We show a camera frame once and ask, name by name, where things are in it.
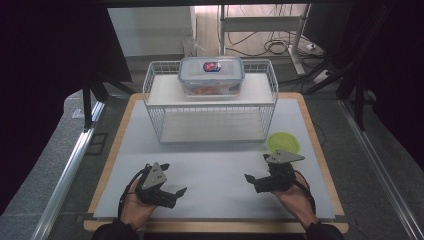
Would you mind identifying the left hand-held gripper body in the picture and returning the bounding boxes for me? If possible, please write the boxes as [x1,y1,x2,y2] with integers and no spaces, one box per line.
[134,161,178,210]

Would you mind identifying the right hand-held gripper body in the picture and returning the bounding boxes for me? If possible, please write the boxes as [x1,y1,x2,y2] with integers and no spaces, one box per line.
[253,148,306,195]

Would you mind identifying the white wire rack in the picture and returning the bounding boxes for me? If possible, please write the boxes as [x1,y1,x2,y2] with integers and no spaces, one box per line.
[142,59,280,145]

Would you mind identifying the clear food container blue lid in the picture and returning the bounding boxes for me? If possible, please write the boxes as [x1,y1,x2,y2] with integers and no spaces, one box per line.
[177,56,246,98]

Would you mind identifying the person's right hand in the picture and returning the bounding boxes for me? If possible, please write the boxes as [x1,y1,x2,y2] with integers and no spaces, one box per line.
[270,170,318,232]

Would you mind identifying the person's left hand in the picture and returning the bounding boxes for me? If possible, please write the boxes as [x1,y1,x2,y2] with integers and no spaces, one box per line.
[119,181,158,232]

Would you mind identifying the white table mat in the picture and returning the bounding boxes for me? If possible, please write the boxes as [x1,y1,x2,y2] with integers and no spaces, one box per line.
[93,98,336,221]

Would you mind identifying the wooden table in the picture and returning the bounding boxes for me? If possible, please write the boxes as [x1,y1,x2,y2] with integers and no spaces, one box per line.
[83,92,350,234]

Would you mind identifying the white power strip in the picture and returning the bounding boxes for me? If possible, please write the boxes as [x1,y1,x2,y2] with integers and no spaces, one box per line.
[312,69,334,85]

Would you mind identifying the black metal stand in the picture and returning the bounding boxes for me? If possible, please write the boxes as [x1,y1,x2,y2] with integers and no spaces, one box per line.
[336,74,376,132]
[81,71,138,131]

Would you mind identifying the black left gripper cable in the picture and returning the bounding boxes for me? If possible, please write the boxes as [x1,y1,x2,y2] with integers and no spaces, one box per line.
[117,165,149,219]

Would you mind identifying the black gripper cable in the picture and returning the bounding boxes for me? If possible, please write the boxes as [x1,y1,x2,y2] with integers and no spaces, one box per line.
[293,169,317,215]
[117,165,149,219]

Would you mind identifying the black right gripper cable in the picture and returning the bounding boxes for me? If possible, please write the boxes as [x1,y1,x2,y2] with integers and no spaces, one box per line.
[293,169,317,215]

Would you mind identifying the aluminium rail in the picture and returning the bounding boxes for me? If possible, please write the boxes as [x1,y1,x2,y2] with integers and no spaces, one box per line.
[337,98,424,240]
[31,100,106,240]

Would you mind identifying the black floor cables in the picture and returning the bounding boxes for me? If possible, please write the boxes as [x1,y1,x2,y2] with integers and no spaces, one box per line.
[226,31,331,91]

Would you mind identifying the white desk frame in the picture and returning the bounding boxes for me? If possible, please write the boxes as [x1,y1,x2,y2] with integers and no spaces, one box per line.
[218,3,313,77]

